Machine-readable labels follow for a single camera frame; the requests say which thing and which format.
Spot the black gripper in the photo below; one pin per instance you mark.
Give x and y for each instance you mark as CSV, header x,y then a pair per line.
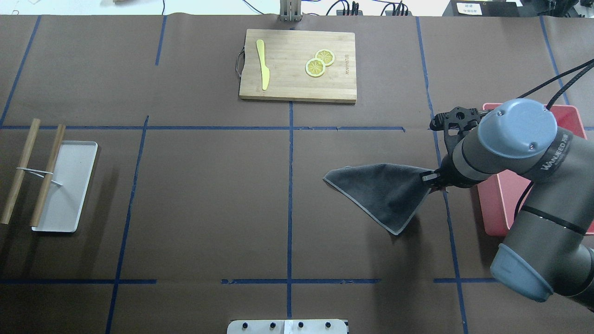
x,y
446,175

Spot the grey cleaning cloth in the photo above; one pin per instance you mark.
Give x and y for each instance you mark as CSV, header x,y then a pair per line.
x,y
390,194

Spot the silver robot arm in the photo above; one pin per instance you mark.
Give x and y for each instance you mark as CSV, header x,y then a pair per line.
x,y
542,254

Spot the lemon slice far from knife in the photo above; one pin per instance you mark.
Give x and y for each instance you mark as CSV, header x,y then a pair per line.
x,y
326,56

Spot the lemon slice near knife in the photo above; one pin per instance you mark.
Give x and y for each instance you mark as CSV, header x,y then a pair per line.
x,y
315,67

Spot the black box with labels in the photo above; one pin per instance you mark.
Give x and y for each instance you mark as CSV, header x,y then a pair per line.
x,y
480,8

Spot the wooden cutting board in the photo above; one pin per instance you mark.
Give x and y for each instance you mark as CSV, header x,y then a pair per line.
x,y
286,54

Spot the yellow plastic knife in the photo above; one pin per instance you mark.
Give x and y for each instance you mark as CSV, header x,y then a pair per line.
x,y
265,71

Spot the white rectangular tray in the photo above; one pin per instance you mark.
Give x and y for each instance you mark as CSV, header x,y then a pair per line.
x,y
70,181

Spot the wooden rod on tray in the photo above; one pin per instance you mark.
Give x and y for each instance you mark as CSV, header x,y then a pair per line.
x,y
48,176

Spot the wooden rod beside tray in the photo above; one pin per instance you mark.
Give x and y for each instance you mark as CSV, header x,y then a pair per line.
x,y
19,172

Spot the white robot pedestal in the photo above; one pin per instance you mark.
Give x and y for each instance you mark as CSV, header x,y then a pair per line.
x,y
288,326

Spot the aluminium frame post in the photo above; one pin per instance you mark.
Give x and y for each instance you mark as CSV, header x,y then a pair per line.
x,y
290,10

